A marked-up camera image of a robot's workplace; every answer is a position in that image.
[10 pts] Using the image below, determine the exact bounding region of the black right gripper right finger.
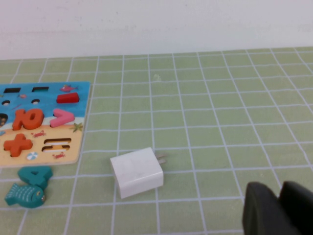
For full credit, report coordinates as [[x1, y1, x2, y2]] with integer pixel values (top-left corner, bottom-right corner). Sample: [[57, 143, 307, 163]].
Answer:
[[278, 181, 313, 235]]

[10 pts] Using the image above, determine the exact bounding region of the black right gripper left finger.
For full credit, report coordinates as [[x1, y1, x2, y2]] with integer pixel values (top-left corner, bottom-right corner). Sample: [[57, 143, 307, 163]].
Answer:
[[242, 181, 298, 235]]

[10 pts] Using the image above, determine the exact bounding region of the pink greater-than sign piece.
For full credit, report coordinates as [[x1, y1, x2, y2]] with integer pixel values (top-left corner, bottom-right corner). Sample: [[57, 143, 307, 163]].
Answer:
[[49, 108, 75, 128]]

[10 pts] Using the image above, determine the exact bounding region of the teal number four piece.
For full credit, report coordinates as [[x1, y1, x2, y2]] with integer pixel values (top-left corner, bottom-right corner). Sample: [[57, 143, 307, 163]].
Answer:
[[17, 165, 53, 190]]

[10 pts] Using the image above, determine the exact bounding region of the blue and tan puzzle board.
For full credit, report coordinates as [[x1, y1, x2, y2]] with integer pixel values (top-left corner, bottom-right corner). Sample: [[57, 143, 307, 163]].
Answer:
[[0, 81, 91, 168]]

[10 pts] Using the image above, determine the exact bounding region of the teal fish piece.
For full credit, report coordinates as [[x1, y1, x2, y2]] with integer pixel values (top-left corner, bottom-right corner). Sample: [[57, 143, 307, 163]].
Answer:
[[4, 183, 46, 210]]

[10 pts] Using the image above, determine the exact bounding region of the orange plus piece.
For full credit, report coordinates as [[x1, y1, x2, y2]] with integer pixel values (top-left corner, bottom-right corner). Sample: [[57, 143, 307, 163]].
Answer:
[[3, 133, 34, 157]]

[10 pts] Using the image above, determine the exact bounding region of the orange number ten piece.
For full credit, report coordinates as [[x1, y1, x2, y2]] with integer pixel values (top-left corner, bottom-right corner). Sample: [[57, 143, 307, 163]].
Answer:
[[12, 108, 45, 131]]

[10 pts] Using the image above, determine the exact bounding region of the green grid tablecloth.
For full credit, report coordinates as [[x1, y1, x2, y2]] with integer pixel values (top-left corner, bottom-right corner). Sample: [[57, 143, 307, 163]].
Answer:
[[0, 46, 313, 235]]

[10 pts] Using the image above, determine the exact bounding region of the white plug charger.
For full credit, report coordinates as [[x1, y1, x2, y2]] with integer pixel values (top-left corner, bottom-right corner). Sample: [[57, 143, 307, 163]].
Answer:
[[110, 146, 170, 200]]

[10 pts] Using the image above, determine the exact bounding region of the red minus block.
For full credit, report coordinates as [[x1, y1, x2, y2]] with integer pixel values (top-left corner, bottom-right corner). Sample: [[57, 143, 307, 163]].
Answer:
[[56, 93, 81, 104]]

